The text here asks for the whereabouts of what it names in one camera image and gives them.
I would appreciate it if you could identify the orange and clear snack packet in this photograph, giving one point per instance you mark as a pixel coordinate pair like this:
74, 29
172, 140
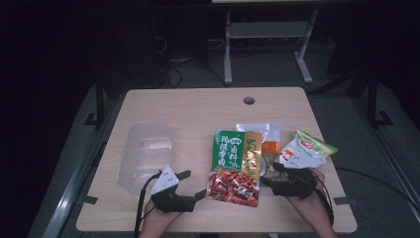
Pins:
272, 135

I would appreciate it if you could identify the white and green snack packet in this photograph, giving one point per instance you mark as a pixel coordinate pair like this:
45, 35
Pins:
313, 147

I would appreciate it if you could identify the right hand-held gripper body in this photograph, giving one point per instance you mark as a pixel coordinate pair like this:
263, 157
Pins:
294, 185

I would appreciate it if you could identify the black metal stand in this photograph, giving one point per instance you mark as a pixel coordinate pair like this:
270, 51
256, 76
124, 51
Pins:
99, 105
372, 99

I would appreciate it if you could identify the green and red snack packet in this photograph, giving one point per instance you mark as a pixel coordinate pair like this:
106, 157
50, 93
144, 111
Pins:
231, 185

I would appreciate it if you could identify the clear plastic container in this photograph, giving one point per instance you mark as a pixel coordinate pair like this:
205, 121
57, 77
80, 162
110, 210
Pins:
145, 145

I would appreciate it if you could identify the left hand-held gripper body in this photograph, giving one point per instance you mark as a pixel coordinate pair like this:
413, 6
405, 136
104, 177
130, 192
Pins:
171, 200

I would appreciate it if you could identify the person's right hand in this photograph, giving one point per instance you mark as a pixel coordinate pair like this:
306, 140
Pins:
310, 208

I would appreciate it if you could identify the white metal stand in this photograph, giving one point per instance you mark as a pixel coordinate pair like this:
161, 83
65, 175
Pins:
264, 29

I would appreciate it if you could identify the person's left hand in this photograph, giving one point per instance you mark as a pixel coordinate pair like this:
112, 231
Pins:
158, 218

